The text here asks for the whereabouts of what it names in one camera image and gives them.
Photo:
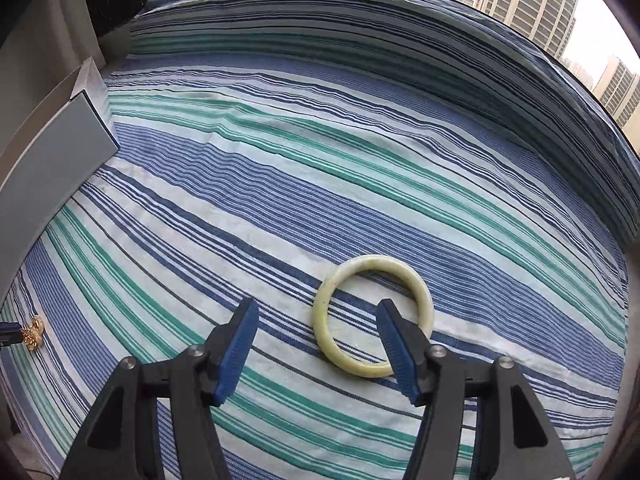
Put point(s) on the high-rise buildings outside window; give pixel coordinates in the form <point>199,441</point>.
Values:
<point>525,0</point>

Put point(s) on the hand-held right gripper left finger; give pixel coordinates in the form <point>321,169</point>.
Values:
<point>235,355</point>

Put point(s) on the pale green jade bangle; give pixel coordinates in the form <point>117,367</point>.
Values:
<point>320,320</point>

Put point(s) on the blue green striped bed sheet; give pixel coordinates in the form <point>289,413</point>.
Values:
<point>300,160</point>

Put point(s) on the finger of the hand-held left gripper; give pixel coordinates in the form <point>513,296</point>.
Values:
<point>7,334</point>

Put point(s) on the grey cardboard box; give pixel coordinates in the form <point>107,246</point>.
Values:
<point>60,160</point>

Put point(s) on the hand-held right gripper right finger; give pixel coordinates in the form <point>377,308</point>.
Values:
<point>400,355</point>

